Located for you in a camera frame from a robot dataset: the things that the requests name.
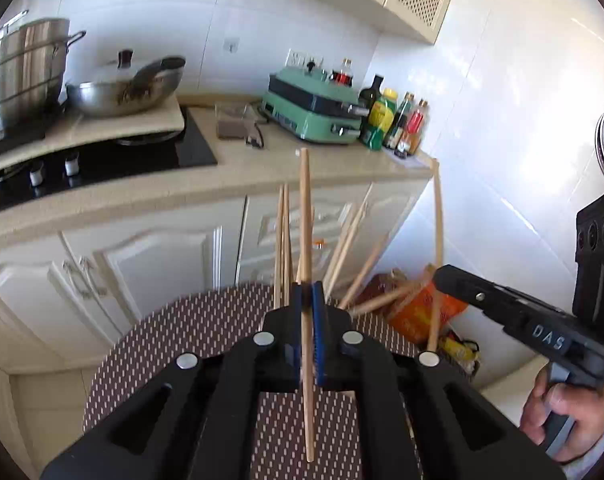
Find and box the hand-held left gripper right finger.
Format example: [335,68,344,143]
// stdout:
[312,280,568,480]

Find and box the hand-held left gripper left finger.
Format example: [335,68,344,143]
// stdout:
[40,282,305,480]

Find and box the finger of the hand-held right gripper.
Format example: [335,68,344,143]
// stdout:
[433,265,528,333]

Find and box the long wooden chopstick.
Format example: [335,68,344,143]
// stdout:
[298,148,317,462]
[426,157,445,352]

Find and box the bunch of chopsticks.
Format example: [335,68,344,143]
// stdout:
[273,183,435,318]

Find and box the person's right hand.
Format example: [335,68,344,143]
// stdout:
[521,382,604,463]

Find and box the yellow food package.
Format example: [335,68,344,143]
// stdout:
[438,335,482,373]

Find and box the orange snack bag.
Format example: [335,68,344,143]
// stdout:
[386,280,469,345]

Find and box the round table with dotted tablecloth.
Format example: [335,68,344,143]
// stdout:
[83,282,433,480]

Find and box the brown paper bag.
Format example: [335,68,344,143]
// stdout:
[354,269,409,313]

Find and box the cream base kitchen cabinet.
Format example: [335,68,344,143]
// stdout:
[0,180,430,376]

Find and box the red sauce bottle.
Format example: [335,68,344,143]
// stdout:
[404,98,431,157]

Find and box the beige stone countertop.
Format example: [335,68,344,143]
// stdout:
[0,105,435,256]

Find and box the dark soy sauce bottle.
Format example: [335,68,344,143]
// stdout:
[383,91,415,150]

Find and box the yellow cap green bottle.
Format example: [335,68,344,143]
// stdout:
[360,88,399,152]

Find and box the black glass gas hob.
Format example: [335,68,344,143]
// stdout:
[0,105,219,218]

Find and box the small clear container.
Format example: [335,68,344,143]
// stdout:
[215,102,257,142]

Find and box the dark green oil bottle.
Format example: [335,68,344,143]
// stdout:
[358,74,385,111]

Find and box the green electric grill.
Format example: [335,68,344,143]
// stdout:
[261,66,370,145]

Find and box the red label drink bottle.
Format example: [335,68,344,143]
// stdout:
[330,58,356,87]

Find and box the cream stone board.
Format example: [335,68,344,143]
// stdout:
[0,94,189,177]

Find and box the steel wok with lid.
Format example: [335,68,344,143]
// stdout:
[66,49,187,118]

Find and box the stainless steel steamer pot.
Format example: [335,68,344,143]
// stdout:
[0,10,86,136]

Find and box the double wall outlet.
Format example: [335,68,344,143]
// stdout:
[286,48,326,70]

